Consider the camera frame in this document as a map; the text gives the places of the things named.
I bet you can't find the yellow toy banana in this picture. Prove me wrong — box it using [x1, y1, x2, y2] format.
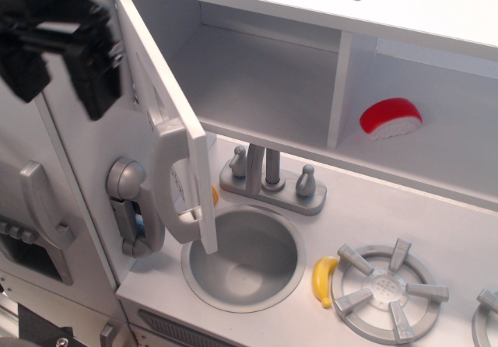
[311, 256, 339, 309]

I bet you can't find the grey fridge door handle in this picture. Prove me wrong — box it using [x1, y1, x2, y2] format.
[19, 161, 75, 250]

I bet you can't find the grey stove burner grate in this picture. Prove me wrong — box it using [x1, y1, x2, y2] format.
[331, 238, 449, 345]

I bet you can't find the white toy kitchen cabinet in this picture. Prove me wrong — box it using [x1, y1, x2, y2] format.
[1, 0, 497, 346]

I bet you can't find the grey toy faucet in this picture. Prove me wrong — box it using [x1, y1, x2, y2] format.
[219, 144, 327, 216]

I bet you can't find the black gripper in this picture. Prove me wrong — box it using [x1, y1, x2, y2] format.
[1, 0, 121, 121]

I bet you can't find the grey round sink basin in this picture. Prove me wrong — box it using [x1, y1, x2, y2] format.
[181, 205, 306, 313]

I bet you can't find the yellow toy shell pasta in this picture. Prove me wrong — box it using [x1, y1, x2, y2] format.
[211, 186, 219, 205]

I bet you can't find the grey toy telephone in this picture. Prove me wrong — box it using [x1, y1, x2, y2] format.
[106, 157, 165, 258]

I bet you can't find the grey ice dispenser panel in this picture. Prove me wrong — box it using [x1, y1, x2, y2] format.
[1, 216, 73, 286]

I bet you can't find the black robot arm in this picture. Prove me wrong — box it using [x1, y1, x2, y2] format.
[1, 0, 124, 121]

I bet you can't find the red white toy sushi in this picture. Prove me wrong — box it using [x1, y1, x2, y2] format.
[359, 97, 423, 141]

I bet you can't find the white microwave door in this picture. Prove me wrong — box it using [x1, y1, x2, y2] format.
[115, 0, 218, 254]

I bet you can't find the grey oven door handle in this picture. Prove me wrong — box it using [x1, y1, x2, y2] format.
[100, 324, 117, 347]

